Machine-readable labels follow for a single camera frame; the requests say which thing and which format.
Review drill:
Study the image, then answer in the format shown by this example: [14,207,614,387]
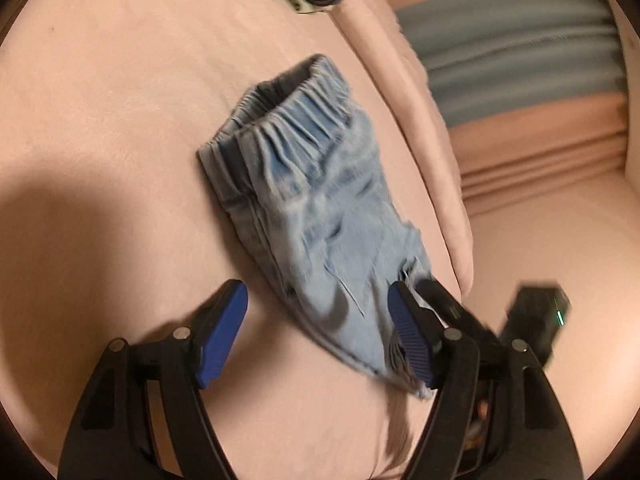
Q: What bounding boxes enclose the light blue denim pants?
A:
[196,53,436,401]

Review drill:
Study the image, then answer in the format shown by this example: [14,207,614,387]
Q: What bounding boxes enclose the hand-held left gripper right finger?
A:
[387,281,586,480]

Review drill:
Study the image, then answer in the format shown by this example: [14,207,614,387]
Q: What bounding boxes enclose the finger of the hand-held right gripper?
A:
[416,279,496,347]

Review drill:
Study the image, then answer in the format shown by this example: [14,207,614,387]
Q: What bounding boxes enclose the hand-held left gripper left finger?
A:
[57,280,249,480]

